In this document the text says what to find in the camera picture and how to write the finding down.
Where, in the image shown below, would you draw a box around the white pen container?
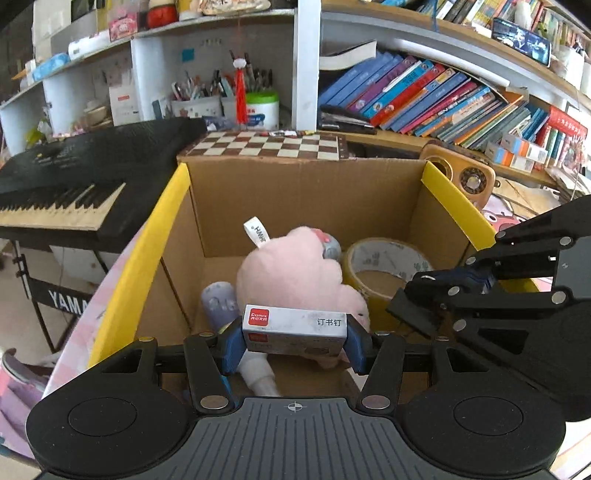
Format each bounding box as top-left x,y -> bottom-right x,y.
551,44 -> 591,93

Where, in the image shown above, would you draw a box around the black electronic keyboard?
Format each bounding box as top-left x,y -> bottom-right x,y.
0,117 -> 208,252

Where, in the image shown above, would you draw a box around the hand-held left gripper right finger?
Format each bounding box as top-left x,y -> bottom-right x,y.
346,314 -> 490,411

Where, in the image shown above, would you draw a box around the pen holder with pens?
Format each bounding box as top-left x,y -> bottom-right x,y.
171,69 -> 225,118

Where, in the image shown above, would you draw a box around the pink small box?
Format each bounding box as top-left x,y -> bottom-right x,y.
108,10 -> 139,42

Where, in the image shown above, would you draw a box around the pink checked cloth desktop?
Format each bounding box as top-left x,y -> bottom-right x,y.
41,191 -> 555,402

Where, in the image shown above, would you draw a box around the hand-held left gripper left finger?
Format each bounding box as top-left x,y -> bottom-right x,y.
88,323 -> 245,414

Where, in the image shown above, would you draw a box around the red boxed books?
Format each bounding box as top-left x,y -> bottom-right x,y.
536,106 -> 589,169

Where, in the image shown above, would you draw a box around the yellow tape roll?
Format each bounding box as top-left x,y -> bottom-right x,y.
342,237 -> 435,326

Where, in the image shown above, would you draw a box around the orange blue small box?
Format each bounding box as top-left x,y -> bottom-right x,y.
501,134 -> 550,162
485,143 -> 536,171

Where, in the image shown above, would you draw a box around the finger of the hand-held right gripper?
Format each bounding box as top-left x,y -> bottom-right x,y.
410,196 -> 591,295
387,287 -> 570,341

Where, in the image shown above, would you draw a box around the blue tissue pack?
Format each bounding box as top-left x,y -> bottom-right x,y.
32,52 -> 71,81

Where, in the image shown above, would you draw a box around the chessboard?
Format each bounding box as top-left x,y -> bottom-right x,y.
178,130 -> 349,162

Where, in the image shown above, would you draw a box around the white spray bottle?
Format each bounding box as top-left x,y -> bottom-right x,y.
201,282 -> 282,398

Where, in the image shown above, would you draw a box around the row of leaning colourful books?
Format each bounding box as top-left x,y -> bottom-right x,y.
318,51 -> 550,153

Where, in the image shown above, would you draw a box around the red round doll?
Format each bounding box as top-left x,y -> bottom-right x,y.
147,0 -> 178,28

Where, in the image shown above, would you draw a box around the red tassel charm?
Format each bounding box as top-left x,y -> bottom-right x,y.
233,58 -> 250,125

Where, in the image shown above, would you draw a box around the thick white-paged book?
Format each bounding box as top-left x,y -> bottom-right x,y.
318,41 -> 378,71

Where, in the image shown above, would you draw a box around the white staple box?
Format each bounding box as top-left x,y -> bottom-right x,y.
242,305 -> 348,356

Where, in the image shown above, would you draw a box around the brown retro radio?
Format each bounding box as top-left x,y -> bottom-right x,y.
419,143 -> 497,197

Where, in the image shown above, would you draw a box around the pink figurine ornament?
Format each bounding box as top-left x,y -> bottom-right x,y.
189,0 -> 271,17

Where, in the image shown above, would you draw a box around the white bookshelf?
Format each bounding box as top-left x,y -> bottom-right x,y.
0,0 -> 591,185

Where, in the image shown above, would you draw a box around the row of paperback books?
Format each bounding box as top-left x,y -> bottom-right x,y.
369,0 -> 573,42

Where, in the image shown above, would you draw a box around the black stapler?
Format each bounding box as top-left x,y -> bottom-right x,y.
318,111 -> 377,136

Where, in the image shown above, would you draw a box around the black keyboard stand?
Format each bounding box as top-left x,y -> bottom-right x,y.
14,240 -> 107,352

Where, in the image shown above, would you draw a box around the pink plush pig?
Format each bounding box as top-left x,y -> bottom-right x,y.
236,226 -> 372,370

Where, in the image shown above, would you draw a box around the pile of papers and books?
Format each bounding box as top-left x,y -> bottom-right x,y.
547,166 -> 591,204

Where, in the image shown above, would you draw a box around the white box red label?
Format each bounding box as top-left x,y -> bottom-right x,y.
108,83 -> 140,124

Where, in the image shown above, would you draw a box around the yellow cardboard box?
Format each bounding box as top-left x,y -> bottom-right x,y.
88,159 -> 541,407

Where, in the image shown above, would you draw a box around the white tissue pack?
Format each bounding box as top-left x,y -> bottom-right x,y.
68,31 -> 112,60

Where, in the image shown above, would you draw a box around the blue-grey toy truck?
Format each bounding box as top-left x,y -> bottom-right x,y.
321,233 -> 342,261

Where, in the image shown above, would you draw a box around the white tub green lid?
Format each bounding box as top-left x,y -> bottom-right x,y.
245,91 -> 281,131

